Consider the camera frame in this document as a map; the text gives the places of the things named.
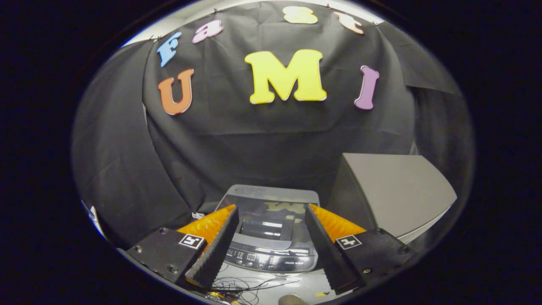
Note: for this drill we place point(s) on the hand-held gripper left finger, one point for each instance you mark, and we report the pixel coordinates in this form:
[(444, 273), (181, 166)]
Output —
[(216, 250)]

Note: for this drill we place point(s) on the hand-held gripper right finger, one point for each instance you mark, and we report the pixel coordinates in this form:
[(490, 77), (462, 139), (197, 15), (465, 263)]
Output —
[(326, 250)]

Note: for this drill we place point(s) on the grey top-load washing machine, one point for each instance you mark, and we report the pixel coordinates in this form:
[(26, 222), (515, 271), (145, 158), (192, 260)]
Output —
[(271, 259)]

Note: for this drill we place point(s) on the dark transparent washing machine lid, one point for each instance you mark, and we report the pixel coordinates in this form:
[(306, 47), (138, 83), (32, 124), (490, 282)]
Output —
[(275, 214)]

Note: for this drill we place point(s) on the beige cabinet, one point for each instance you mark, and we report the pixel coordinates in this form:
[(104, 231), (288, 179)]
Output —
[(402, 195)]

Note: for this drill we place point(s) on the black backdrop cloth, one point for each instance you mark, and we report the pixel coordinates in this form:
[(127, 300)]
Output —
[(262, 144)]

